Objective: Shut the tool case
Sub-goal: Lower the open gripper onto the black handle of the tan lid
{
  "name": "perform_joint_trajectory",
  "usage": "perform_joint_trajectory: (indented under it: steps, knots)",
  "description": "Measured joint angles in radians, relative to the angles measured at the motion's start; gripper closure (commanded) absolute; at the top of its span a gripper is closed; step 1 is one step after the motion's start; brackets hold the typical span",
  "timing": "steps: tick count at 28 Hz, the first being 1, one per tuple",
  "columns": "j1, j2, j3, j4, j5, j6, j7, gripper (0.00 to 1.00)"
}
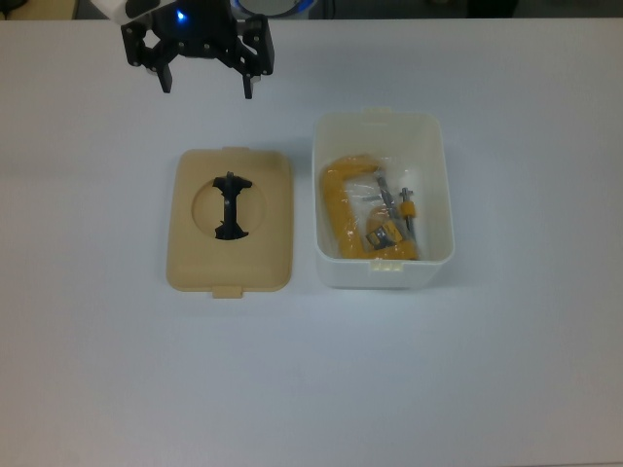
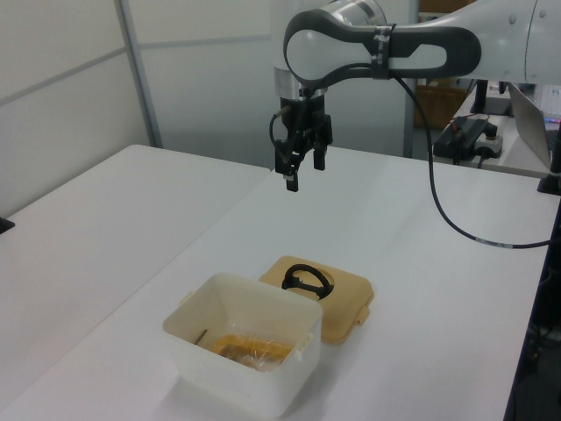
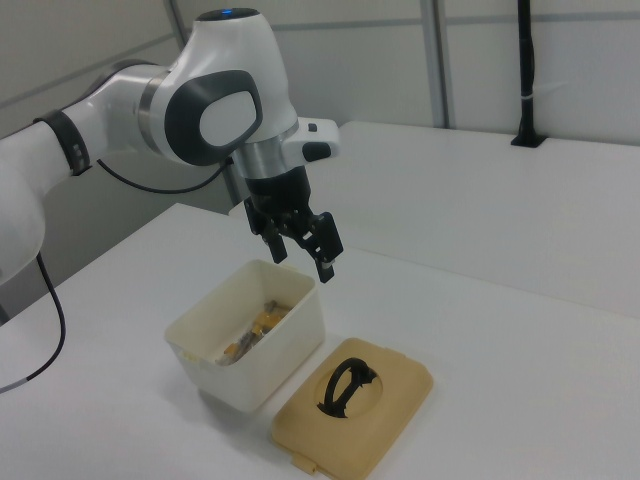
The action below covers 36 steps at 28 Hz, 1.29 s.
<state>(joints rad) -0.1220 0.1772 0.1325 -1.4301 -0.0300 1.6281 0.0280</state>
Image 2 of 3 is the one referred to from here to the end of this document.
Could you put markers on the tan plastic case lid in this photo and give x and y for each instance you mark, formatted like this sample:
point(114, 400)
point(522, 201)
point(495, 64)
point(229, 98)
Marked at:
point(346, 302)

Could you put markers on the black monitor stand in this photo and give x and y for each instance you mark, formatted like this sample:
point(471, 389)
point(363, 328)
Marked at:
point(481, 94)

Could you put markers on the grey laptop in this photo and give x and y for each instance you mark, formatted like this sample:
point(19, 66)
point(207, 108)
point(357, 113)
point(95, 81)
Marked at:
point(530, 118)

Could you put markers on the white plastic tool case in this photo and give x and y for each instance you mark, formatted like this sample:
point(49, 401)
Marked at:
point(245, 386)

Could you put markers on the tan woven box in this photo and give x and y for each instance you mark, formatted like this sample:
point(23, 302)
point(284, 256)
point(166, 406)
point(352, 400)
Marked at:
point(438, 105)

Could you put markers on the black power box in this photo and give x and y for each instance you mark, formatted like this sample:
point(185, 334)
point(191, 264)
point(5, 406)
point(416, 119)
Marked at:
point(451, 140)

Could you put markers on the white desk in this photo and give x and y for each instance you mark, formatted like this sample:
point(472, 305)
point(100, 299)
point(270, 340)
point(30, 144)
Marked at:
point(513, 149)

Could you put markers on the grey emergency stop button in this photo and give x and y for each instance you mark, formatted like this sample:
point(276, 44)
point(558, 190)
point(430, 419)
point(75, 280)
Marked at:
point(491, 142)

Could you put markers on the black clamp mount pole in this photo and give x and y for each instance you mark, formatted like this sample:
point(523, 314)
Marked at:
point(551, 182)

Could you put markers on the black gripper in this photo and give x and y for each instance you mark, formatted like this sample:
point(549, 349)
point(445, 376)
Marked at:
point(302, 116)

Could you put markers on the grey partition post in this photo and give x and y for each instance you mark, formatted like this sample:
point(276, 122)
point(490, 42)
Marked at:
point(140, 74)

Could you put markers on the black table clamp base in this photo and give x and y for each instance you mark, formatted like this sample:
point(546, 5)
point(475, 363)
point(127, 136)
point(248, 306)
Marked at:
point(5, 224)

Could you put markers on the yellow item in clear wrap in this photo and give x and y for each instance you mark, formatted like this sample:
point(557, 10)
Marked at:
point(245, 348)

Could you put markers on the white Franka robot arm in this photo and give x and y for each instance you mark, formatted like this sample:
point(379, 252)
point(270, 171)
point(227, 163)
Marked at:
point(315, 48)

